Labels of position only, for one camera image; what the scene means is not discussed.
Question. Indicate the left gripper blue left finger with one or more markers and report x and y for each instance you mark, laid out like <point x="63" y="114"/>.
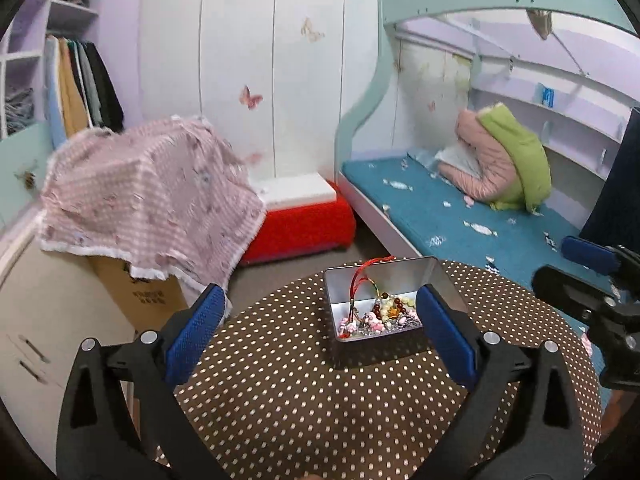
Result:
<point x="120" y="418"/>

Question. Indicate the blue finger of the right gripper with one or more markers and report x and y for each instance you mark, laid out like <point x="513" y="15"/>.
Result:
<point x="602" y="260"/>
<point x="572" y="296"/>

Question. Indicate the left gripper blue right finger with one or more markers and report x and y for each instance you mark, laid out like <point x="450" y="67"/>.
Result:
<point x="520" y="418"/>

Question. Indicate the dark hanging garment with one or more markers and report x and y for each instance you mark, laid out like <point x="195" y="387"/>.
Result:
<point x="615" y="220"/>

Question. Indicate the pink and green quilt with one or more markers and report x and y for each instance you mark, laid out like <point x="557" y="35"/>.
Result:
<point x="515" y="168"/>

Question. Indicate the cream lower cabinet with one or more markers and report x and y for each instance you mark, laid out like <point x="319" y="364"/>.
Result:
<point x="50" y="303"/>

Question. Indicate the cardboard box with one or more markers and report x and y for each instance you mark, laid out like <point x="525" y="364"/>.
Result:
<point x="147" y="304"/>

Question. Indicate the blue bed mattress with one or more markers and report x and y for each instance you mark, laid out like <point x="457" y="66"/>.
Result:
<point x="435" y="218"/>

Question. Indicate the blue box on shelf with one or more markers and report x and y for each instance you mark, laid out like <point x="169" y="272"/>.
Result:
<point x="544" y="96"/>

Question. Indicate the white pillow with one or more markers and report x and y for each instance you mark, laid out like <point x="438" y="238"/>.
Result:
<point x="461" y="157"/>

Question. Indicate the brown polka dot tablecloth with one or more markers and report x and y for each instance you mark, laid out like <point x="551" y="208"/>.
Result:
<point x="268" y="404"/>

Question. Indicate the dark metal tin box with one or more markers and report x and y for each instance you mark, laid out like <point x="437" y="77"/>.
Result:
<point x="372" y="309"/>

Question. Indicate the pink checkered cloth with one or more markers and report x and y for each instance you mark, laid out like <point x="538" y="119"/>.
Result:
<point x="170" y="198"/>

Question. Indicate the red ottoman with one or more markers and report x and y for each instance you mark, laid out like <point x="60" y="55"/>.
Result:
<point x="303" y="231"/>

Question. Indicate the teal drawer cabinet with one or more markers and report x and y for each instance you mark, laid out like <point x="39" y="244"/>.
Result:
<point x="24" y="157"/>

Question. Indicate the hanging clothes row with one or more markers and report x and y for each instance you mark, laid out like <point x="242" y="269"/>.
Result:
<point x="79" y="90"/>

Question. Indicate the beige butterfly sticker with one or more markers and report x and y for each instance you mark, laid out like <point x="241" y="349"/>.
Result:
<point x="309" y="32"/>

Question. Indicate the pink butterfly sticker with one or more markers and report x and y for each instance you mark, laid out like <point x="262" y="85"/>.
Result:
<point x="248" y="99"/>

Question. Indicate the white wardrobe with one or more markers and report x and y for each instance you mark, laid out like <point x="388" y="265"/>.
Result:
<point x="197" y="55"/>

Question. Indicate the purple shelf unit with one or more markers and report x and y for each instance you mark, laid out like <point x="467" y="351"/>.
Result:
<point x="22" y="46"/>

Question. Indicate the teal bunk bed frame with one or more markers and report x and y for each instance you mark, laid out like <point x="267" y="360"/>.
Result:
<point x="587" y="51"/>

